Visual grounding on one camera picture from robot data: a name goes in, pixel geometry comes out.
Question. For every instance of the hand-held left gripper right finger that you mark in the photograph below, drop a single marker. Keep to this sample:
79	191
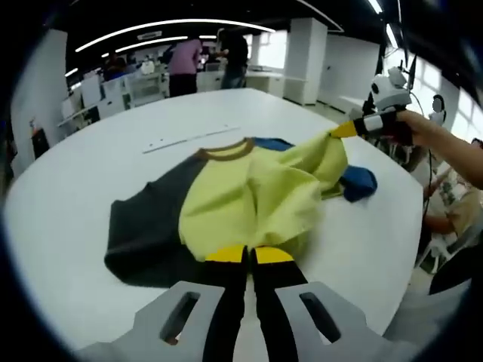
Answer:
273	301

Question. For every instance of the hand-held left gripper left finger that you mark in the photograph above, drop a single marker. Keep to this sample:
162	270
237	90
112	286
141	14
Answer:
226	301

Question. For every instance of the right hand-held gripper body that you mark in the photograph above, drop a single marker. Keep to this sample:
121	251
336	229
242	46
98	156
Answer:
390	90

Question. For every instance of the yellow grey blue garment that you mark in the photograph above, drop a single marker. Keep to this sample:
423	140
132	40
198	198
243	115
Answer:
226	196

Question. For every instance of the person's right hand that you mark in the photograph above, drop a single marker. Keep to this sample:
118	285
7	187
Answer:
419	130

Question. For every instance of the white pillar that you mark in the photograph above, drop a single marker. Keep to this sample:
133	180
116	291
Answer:
41	86
303	60

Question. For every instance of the white low cabinet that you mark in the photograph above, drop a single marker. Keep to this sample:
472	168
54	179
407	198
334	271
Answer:
266	81

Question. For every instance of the grey mesh office chair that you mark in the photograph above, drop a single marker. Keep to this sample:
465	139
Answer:
434	316

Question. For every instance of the white shelving unit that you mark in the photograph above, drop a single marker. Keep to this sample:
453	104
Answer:
147	88

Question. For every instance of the long ceiling light strip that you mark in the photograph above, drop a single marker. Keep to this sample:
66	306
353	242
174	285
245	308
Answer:
170	23

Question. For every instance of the short ceiling light strip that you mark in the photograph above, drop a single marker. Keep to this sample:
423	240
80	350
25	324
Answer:
151	42

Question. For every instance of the ceiling air vent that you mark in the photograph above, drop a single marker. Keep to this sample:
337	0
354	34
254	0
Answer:
149	35

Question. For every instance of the black stand with orange top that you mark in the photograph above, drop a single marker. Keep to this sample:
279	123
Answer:
39	141

